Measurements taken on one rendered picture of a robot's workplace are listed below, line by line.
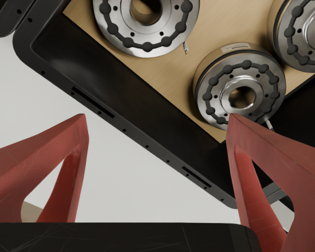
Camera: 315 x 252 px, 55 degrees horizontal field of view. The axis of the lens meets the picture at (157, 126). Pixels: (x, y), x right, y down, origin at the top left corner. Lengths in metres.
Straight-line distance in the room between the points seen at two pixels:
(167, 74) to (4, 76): 0.30
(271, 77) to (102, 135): 0.34
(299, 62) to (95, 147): 0.40
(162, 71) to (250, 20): 0.11
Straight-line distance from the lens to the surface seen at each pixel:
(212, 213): 0.76
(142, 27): 0.31
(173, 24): 0.31
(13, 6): 0.26
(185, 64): 0.36
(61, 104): 0.56
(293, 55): 0.36
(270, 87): 0.36
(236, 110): 0.36
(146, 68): 0.36
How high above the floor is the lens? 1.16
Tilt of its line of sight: 54 degrees down
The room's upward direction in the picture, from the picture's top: 178 degrees clockwise
